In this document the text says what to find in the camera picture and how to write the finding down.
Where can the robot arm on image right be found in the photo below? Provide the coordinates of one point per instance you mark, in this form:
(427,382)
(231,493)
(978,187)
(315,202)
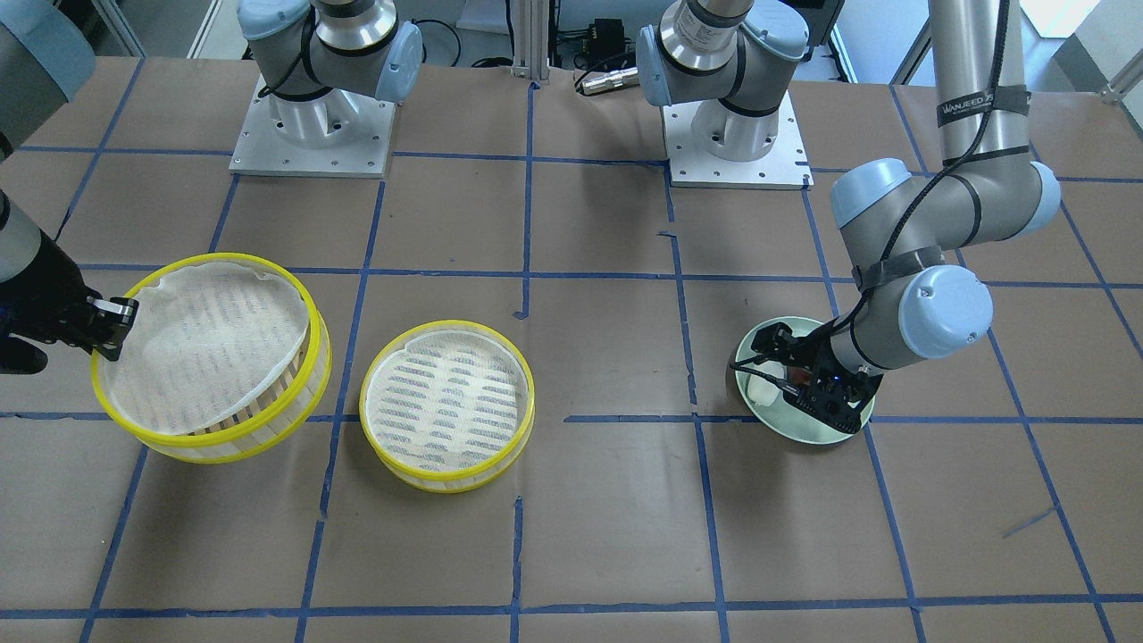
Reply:
(735,59)

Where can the silver cylindrical connector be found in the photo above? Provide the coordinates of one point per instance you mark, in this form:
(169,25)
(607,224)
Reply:
(608,82)

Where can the light green plate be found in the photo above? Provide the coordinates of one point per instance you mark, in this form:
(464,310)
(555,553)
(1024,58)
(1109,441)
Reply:
(780,416)

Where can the black power adapter box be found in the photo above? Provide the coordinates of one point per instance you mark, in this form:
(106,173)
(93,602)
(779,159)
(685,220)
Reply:
(605,38)

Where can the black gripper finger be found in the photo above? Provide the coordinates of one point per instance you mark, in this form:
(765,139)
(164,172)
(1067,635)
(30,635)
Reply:
(777,343)
(110,323)

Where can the metal base plate arm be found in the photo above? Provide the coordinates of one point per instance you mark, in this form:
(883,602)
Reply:
(339,135)
(710,147)

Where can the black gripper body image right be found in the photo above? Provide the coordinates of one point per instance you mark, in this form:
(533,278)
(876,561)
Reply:
(775,339)

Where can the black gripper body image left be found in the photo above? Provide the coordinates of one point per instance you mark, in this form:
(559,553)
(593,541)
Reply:
(43,293)

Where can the white steamer liner cloth upper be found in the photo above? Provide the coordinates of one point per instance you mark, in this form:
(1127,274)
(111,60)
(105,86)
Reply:
(208,340)

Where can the dark red bun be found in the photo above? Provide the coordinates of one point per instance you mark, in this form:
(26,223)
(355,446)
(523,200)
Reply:
(800,378)

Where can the white steamed bun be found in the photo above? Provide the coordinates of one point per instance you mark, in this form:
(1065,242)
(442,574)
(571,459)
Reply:
(761,392)

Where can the yellow steamer layer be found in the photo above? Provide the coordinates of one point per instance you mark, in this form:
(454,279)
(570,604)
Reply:
(446,406)
(272,416)

